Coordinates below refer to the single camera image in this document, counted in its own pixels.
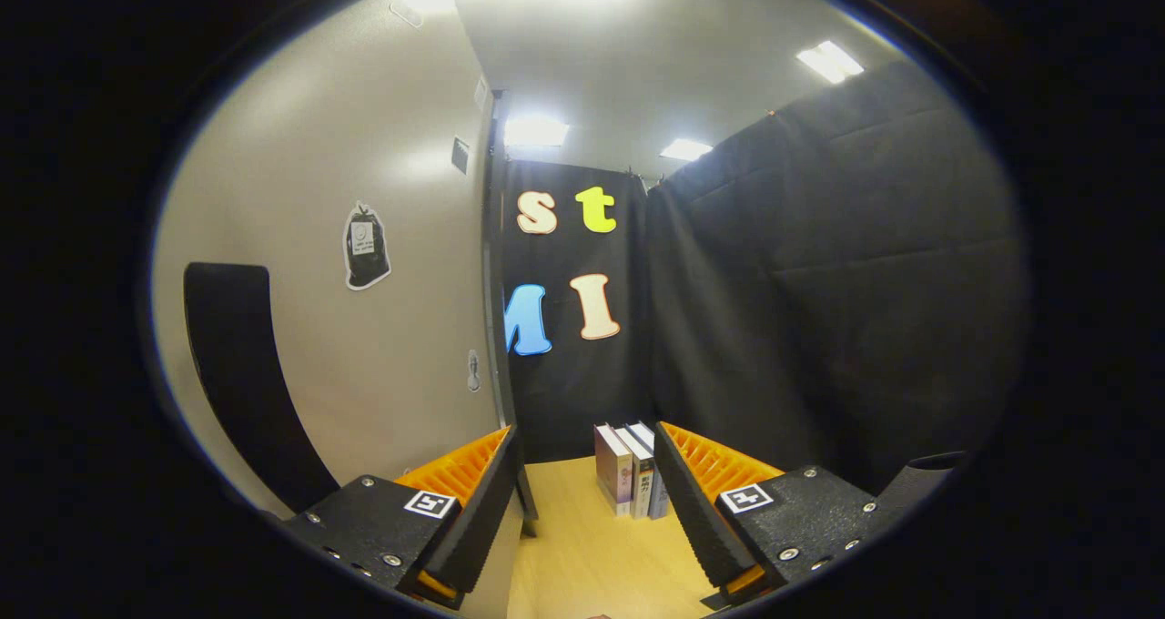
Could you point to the small ceiling light panel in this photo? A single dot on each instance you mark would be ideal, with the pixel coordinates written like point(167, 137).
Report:
point(684, 149)
point(535, 130)

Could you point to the double strip ceiling light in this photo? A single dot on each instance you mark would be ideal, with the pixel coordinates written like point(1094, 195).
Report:
point(829, 61)

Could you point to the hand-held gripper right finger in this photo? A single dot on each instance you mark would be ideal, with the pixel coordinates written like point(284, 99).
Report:
point(696, 519)

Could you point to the dark grey cabinet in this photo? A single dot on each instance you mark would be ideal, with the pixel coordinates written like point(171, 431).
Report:
point(527, 510)

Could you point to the beige cabinet door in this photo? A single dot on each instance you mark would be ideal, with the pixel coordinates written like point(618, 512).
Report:
point(410, 328)

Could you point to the grey blue book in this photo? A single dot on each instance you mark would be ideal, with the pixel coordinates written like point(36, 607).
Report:
point(661, 501)

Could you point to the black backdrop cloth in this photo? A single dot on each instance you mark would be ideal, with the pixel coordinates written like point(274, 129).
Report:
point(819, 282)

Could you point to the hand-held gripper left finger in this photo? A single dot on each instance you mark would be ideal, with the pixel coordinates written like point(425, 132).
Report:
point(482, 510)

